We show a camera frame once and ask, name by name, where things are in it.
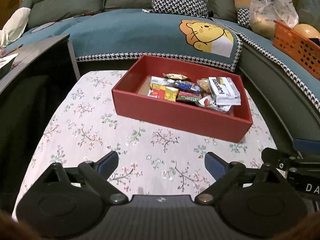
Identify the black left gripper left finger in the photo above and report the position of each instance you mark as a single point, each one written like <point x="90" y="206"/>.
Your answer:
<point x="96" y="174"/>

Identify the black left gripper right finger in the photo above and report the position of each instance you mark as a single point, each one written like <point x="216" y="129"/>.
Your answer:
<point x="225" y="174"/>

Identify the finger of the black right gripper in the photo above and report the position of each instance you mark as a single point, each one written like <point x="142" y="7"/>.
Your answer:
<point x="307" y="146"/>
<point x="283" y="161"/>

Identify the silver white snack packet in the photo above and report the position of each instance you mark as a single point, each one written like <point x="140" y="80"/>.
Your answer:
<point x="224" y="91"/>

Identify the clear egg waffle packet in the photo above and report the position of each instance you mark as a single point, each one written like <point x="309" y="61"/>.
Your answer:
<point x="204" y="84"/>

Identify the white red snack packet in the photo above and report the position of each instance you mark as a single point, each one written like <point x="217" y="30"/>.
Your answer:
<point x="209" y="102"/>

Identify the red spicy strip packet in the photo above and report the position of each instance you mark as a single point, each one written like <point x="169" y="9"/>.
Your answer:
<point x="188" y="97"/>

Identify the blue wafer biscuit packet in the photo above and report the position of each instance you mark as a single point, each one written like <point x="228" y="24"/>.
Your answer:
<point x="187" y="86"/>

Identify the red yellow Trolli packet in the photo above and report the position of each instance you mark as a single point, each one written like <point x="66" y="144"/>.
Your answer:
<point x="163" y="92"/>

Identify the blue coconut snack packet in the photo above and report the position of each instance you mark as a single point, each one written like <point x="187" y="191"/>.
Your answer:
<point x="162" y="81"/>

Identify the gold foil snack packet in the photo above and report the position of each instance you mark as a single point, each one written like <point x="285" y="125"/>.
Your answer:
<point x="175" y="76"/>

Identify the dark green sofa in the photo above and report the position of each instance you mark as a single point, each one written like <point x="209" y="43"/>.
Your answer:
<point x="296" y="112"/>

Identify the floral tablecloth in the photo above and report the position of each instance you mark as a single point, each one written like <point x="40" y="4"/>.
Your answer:
<point x="152" y="159"/>

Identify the red rectangular box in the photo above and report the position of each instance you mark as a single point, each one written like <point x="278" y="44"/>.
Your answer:
<point x="129" y="103"/>

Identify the orange plastic basket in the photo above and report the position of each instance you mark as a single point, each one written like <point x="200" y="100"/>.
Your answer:
<point x="300" y="43"/>

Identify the white plastic bag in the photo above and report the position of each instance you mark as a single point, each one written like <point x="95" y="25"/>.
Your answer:
<point x="264" y="13"/>

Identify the teal lion sofa cover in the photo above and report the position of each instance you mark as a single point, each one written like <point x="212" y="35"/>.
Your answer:
<point x="130" y="33"/>

